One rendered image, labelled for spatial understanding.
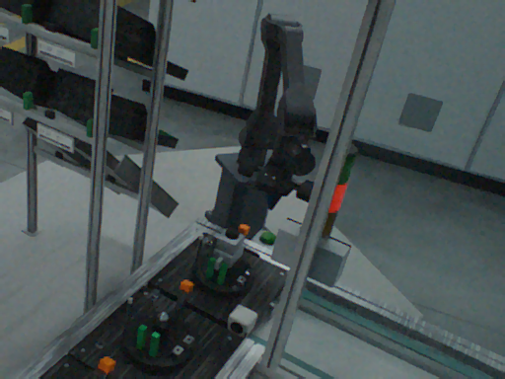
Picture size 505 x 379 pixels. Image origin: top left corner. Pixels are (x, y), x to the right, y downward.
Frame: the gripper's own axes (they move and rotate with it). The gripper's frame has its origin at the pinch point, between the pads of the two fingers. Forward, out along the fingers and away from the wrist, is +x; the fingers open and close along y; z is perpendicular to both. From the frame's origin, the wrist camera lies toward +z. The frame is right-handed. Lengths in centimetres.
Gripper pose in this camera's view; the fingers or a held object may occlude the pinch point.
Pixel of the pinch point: (273, 197)
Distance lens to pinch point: 140.3
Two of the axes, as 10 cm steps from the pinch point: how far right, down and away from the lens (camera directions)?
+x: -1.4, 8.2, 5.5
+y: 8.4, 3.9, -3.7
